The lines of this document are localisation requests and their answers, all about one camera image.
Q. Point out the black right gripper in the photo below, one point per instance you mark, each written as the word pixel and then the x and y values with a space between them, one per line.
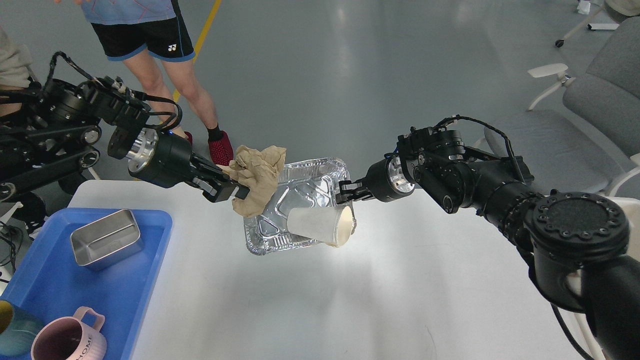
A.
pixel 384 181

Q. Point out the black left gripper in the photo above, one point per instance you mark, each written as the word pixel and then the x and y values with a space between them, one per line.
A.
pixel 166 159

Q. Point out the aluminium foil tray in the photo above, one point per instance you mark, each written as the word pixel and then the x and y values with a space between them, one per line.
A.
pixel 304 184

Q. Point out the cream paper cup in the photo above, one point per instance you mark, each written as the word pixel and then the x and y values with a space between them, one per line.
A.
pixel 332 225

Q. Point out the brown paper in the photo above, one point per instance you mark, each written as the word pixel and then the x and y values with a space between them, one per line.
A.
pixel 259 171

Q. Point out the square stainless steel tray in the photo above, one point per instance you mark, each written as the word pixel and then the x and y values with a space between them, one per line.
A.
pixel 106 241

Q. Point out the pink HOME mug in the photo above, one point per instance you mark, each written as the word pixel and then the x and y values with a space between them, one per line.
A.
pixel 76 337

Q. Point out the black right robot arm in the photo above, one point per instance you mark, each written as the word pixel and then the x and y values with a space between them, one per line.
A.
pixel 574 243

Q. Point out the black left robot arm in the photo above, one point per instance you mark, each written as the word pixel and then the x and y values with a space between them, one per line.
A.
pixel 54 134

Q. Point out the standing person in shorts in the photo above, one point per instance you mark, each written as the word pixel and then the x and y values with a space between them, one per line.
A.
pixel 151 39

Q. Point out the blue plastic tray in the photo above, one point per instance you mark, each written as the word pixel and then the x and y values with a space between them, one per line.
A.
pixel 49 284

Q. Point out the seated person at left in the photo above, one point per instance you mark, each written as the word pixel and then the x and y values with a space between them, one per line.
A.
pixel 15 62

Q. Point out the grey office chair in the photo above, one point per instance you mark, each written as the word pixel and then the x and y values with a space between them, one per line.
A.
pixel 594 145

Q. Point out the teal mug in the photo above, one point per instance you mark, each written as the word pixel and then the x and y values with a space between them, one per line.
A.
pixel 18 329

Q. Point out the white chair base far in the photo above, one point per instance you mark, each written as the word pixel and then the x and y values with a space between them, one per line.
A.
pixel 617 10

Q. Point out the cream plastic bin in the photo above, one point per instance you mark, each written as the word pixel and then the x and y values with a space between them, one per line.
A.
pixel 631 208

